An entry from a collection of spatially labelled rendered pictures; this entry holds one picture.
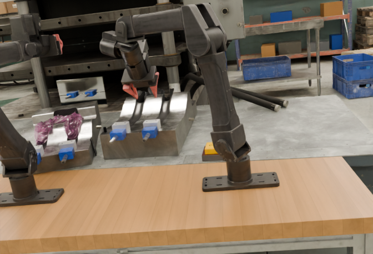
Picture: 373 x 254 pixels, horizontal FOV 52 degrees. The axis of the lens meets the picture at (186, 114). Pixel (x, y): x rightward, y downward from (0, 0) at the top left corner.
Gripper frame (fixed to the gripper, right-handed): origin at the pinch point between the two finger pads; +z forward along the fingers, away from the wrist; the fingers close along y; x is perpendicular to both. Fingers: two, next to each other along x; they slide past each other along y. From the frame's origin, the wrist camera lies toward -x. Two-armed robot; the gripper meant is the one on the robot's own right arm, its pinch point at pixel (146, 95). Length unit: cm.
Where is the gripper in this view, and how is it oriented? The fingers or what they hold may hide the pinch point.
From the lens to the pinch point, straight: 124.0
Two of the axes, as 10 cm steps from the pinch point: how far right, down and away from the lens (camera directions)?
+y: -9.8, 0.7, 1.8
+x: -0.7, 7.2, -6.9
